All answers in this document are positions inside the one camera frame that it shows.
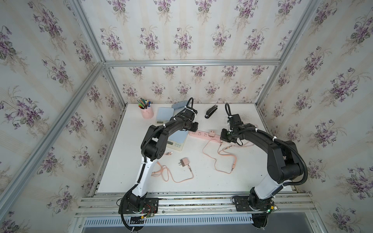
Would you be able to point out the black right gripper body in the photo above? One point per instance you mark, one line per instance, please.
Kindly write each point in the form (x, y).
(228, 135)

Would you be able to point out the pink power strip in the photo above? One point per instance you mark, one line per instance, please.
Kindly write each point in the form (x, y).
(204, 135)

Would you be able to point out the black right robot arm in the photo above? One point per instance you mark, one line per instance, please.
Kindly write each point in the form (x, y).
(285, 166)

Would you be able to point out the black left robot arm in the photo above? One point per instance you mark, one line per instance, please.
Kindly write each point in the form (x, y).
(153, 148)

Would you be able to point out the black stapler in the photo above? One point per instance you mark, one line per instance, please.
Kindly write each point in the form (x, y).
(211, 111)

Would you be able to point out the pink charger adapter with prongs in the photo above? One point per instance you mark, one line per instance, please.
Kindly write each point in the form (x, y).
(184, 162)

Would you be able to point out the blue fabric pencil case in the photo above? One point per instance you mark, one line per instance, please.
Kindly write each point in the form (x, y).
(179, 105)

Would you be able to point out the pink pen holder cup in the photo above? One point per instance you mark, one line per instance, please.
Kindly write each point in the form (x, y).
(147, 113)

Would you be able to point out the coloured pens bundle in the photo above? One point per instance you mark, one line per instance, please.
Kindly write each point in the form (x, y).
(143, 103)

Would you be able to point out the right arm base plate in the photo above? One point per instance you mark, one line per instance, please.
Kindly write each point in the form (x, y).
(252, 203)

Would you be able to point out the aluminium rail frame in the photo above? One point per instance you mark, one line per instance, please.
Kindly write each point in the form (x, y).
(191, 203)

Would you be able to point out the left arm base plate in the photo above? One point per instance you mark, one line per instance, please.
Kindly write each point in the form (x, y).
(138, 206)

